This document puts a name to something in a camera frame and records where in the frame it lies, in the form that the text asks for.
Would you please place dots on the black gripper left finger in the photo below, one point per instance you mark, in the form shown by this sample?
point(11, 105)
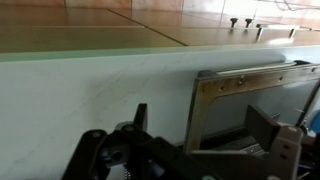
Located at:
point(93, 150)

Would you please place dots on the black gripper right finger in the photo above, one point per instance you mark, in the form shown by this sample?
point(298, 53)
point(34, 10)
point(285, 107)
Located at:
point(283, 146)

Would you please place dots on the blue object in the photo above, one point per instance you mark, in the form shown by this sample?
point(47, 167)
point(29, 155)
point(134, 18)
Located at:
point(315, 122)

